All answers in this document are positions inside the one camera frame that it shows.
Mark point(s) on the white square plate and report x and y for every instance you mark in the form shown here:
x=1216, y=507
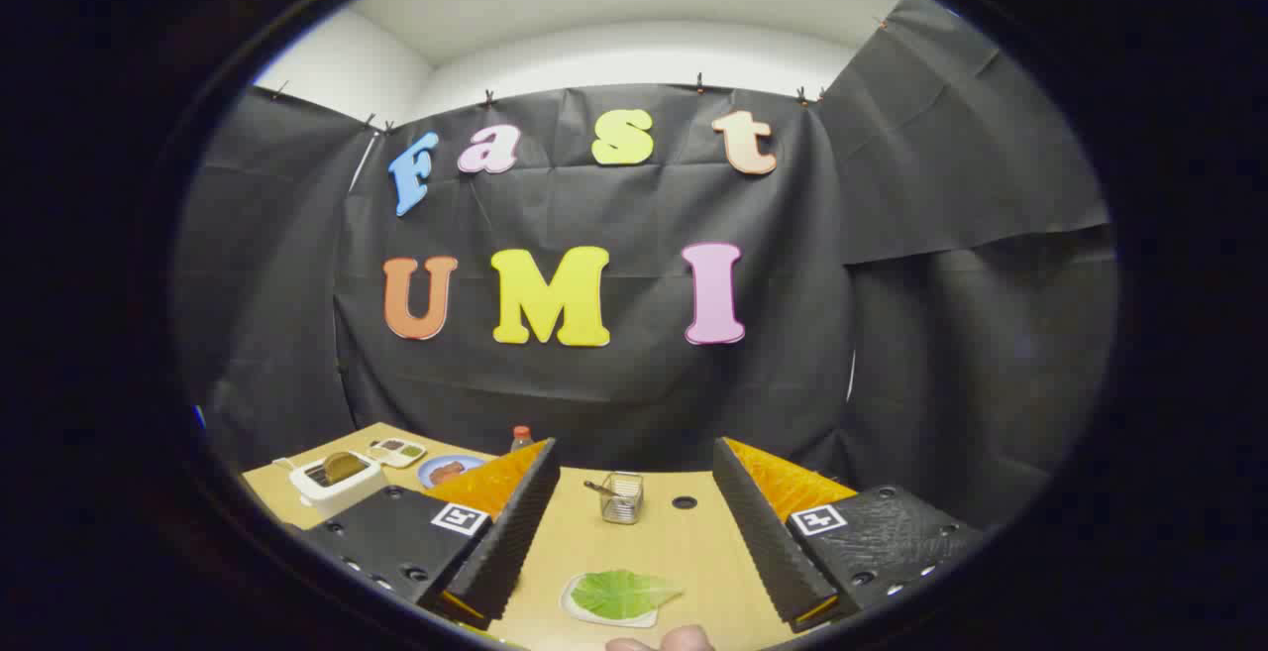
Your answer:
x=573, y=606

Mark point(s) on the green lettuce leaf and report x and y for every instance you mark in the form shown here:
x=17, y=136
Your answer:
x=624, y=594

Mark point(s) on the clear red-capped water bottle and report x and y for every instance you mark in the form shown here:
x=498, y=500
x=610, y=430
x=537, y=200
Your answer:
x=521, y=441

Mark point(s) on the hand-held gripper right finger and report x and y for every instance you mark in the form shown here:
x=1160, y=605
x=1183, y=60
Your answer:
x=763, y=542

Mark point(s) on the black backdrop cloth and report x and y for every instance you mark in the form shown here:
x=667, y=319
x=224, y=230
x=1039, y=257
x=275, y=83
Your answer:
x=614, y=393

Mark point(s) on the brown bread slice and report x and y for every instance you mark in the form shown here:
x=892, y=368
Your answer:
x=345, y=466

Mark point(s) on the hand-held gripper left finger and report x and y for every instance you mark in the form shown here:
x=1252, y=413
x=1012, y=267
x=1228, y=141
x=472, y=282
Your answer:
x=515, y=532

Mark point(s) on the blue round plate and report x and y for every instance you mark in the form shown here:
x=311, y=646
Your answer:
x=433, y=483

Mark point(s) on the white divided seasoning tray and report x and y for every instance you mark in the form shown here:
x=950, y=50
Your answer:
x=396, y=452

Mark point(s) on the cream white toaster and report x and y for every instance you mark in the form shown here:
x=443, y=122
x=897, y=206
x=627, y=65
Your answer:
x=342, y=497

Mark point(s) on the brown meat patty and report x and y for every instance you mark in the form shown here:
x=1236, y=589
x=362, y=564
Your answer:
x=446, y=473

